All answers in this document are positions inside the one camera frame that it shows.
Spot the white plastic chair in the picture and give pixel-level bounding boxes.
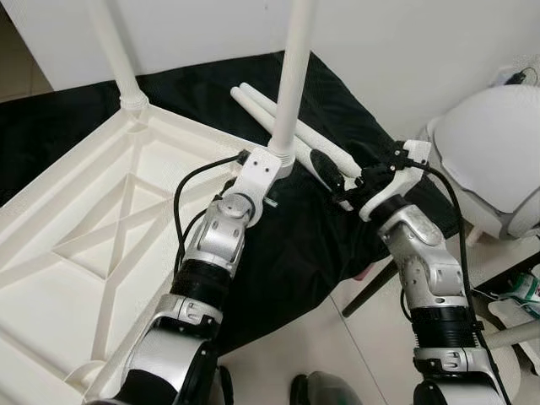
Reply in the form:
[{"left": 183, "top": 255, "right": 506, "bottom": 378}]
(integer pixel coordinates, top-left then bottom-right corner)
[{"left": 418, "top": 84, "right": 540, "bottom": 241}]

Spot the black table cloth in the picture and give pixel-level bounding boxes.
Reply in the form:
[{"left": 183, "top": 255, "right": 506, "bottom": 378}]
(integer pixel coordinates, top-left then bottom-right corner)
[{"left": 0, "top": 51, "right": 461, "bottom": 355}]

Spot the grey green robot right leg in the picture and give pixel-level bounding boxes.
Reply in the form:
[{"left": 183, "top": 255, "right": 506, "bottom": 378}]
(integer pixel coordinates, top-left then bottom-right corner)
[{"left": 291, "top": 371, "right": 359, "bottom": 405}]

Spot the white plastic table top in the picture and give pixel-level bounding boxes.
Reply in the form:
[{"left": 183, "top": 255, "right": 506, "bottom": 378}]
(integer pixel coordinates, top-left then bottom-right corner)
[{"left": 0, "top": 101, "right": 296, "bottom": 405}]

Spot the green white packet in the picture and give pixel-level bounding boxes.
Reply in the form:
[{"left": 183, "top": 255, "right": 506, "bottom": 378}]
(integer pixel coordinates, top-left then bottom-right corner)
[{"left": 502, "top": 270, "right": 540, "bottom": 305}]

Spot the black wall plug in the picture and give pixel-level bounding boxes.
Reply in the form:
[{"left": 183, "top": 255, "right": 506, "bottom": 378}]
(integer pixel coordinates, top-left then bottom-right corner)
[{"left": 494, "top": 66, "right": 537, "bottom": 87}]

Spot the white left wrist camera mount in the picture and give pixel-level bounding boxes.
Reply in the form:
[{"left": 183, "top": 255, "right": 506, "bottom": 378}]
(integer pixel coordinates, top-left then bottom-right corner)
[{"left": 228, "top": 148, "right": 284, "bottom": 208}]

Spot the grey green robot left leg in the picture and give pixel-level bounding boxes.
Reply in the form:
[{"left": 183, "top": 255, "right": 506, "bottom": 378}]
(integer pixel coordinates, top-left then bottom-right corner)
[{"left": 211, "top": 367, "right": 235, "bottom": 405}]

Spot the grey green robot leg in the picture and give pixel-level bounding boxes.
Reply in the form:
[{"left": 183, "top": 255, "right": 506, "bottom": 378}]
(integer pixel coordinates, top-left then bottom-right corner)
[
  {"left": 291, "top": 371, "right": 359, "bottom": 405},
  {"left": 211, "top": 367, "right": 235, "bottom": 405}
]

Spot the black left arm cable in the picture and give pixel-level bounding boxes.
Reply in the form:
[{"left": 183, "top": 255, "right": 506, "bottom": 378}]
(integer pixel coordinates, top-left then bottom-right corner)
[{"left": 173, "top": 150, "right": 250, "bottom": 279}]

